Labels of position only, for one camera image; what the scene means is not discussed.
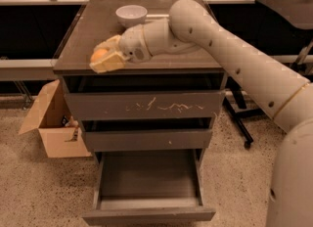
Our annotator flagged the grey top drawer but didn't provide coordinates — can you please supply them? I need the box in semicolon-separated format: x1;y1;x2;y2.
64;73;227;121

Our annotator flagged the grey open bottom drawer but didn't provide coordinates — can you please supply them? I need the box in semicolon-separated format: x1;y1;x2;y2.
83;150;215;226

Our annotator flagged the orange fruit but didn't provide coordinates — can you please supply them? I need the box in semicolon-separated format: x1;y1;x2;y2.
90;49;108;63

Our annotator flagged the white ceramic bowl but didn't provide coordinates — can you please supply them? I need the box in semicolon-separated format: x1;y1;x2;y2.
115;5;148;28

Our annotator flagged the grey drawer cabinet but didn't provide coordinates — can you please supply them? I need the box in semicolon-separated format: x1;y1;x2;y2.
55;0;227;163

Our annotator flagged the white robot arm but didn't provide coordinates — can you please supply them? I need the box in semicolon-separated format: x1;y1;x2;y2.
90;0;313;227

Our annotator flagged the open cardboard box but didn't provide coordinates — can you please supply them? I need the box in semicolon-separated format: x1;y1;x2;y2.
19;79;91;158

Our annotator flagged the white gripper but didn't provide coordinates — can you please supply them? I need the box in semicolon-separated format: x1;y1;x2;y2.
90;24;152;73

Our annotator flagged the grey middle drawer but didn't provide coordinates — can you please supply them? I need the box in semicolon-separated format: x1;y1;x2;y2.
82;117;212;152

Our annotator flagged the black side table stand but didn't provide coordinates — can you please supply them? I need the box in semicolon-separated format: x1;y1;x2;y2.
223;0;313;150

